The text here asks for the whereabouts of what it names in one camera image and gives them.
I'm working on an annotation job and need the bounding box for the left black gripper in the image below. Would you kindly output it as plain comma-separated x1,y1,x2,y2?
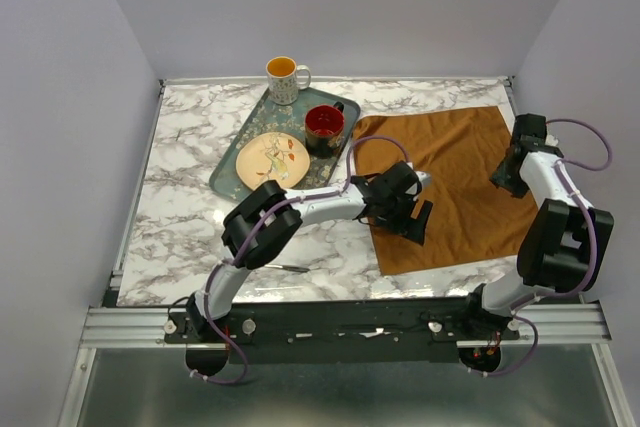
373,194,432,247

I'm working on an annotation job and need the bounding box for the brown cloth napkin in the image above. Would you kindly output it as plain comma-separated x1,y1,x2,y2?
353,106,537,275

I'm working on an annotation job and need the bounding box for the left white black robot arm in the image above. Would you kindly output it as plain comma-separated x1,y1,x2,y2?
186,161,432,342

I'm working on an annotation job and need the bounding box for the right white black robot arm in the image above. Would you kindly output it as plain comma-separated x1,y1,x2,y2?
459,131,614,339

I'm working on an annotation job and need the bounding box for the white mug yellow inside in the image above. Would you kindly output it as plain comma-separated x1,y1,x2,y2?
266,56,311,105

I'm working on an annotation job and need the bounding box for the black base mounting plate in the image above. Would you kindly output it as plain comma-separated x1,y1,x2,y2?
165,296,519,364

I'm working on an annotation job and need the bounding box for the red black mug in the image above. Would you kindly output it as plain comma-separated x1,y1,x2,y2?
304,102,345,158

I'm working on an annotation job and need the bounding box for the silver fork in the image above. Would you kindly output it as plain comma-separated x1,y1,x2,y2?
264,264,310,274

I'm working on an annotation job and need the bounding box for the peach floral plate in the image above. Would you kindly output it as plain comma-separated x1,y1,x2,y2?
235,132,311,190

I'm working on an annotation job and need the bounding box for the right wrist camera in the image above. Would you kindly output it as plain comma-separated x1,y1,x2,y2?
511,113,548,147

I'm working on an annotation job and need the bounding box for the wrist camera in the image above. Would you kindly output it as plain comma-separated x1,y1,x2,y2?
511,113,548,147
406,170,431,197

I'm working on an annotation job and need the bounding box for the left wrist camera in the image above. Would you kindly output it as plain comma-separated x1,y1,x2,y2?
406,170,431,197

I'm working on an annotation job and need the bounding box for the aluminium frame rail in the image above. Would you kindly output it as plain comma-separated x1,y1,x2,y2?
80,303,612,349

